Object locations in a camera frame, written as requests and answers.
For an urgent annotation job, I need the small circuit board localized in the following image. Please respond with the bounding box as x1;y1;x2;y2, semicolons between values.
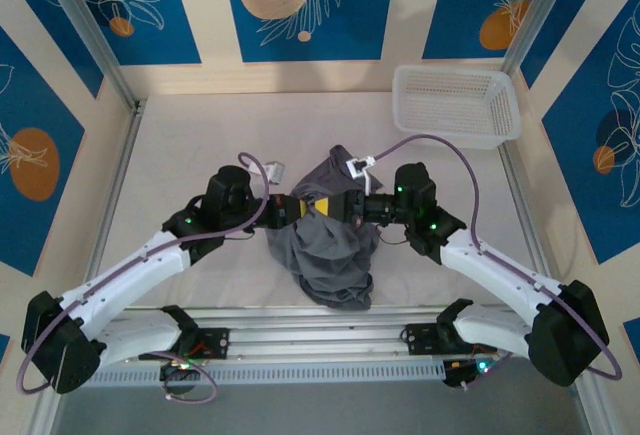
441;354;499;392
159;359;202;384

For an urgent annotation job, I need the grey t-shirt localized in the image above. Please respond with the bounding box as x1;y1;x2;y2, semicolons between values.
264;143;384;313

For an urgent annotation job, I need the white perforated plastic basket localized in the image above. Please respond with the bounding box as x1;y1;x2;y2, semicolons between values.
392;64;523;151

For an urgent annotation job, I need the thin black gripper wire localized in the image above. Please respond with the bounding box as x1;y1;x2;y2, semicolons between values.
373;227;412;248

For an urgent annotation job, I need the grey slotted cable duct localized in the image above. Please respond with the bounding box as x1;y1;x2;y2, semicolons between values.
106;360;447;387

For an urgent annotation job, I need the aluminium frame post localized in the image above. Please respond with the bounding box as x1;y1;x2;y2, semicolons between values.
501;0;584;76
37;0;140;112

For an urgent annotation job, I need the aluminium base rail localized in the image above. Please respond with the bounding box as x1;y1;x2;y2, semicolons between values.
49;304;592;362

